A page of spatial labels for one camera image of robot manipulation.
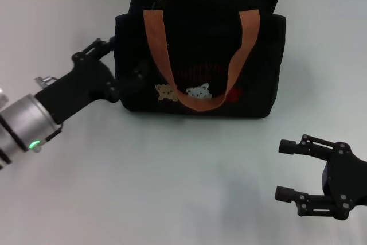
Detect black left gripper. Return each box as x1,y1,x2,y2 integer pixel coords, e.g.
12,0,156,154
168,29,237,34
35,36,152,125

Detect black food bag orange straps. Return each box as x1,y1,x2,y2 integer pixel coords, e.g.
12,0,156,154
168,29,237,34
114,0,287,120

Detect left gripper silver cable connector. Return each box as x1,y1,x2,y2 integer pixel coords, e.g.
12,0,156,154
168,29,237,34
34,75,60,88

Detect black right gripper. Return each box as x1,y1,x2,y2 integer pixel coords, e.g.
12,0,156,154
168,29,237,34
274,134,367,221

